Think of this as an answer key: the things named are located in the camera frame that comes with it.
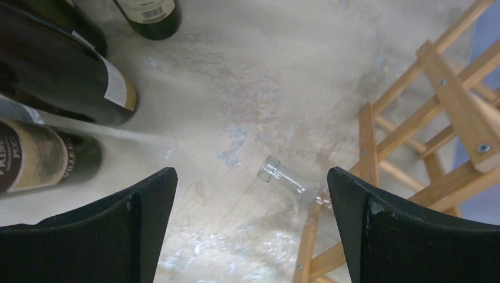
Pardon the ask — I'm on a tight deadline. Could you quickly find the wooden wine rack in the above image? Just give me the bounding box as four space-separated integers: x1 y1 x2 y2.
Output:
292 0 500 283

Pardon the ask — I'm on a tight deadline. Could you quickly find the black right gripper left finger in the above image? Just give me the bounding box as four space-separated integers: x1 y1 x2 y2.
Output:
1 167 178 282

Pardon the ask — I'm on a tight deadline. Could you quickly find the clear white-label wine bottle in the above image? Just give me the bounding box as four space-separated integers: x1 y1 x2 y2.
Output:
1 96 45 124

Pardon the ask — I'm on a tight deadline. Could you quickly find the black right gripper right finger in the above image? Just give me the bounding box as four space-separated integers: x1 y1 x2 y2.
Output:
327 167 499 282

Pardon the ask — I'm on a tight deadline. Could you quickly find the clear glass bottle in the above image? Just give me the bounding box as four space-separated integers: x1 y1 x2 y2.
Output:
257 156 332 213

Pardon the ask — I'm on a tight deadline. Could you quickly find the red wine bottle gold cap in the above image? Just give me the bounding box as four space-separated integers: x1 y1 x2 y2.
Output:
1 3 137 126

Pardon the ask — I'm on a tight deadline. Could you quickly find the green wine bottle bottom row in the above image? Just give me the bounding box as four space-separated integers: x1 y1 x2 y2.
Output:
1 117 103 194

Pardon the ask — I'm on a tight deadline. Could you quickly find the dark bottle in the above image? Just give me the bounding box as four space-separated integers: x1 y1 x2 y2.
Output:
114 0 182 41
1 0 108 57

